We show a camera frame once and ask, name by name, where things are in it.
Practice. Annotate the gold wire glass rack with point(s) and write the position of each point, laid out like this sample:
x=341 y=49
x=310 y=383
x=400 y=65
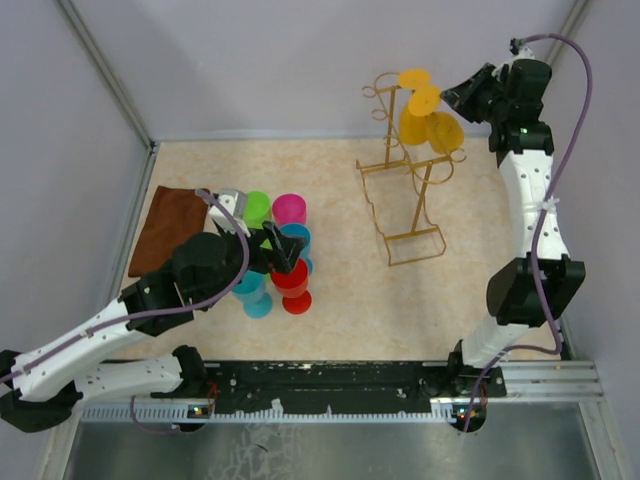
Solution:
x=421 y=164

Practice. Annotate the brown folded cloth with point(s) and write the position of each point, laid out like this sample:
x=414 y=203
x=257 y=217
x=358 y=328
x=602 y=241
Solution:
x=173 y=217

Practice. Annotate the yellow wine glass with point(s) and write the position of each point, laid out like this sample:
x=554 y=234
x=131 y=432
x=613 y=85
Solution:
x=412 y=129
x=444 y=134

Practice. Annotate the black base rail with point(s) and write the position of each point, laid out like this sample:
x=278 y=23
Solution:
x=343 y=388

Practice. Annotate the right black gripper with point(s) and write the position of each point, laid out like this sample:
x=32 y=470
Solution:
x=460 y=97

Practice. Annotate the red wine glass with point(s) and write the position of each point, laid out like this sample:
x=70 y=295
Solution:
x=293 y=287

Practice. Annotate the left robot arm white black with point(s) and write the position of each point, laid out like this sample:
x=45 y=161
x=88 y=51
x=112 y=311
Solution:
x=48 y=384

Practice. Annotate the pink wine glass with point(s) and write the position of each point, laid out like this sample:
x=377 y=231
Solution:
x=289 y=208

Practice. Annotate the yellow wine glass back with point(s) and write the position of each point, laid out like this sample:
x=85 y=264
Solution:
x=412 y=129

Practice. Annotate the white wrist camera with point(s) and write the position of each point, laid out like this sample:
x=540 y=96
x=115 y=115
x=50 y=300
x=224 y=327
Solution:
x=520 y=50
x=228 y=216

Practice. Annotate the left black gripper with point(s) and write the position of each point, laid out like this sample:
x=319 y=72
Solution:
x=285 y=249

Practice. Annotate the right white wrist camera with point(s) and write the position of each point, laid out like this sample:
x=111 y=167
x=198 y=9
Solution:
x=520 y=50

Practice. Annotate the yellow wine glass front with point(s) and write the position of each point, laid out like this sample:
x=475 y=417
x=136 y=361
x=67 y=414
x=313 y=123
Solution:
x=444 y=134

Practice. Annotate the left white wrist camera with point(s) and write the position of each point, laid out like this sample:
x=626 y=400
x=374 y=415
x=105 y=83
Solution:
x=228 y=216

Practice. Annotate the green wine glass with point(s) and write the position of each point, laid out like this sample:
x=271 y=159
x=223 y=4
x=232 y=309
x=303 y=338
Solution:
x=258 y=209
x=266 y=244

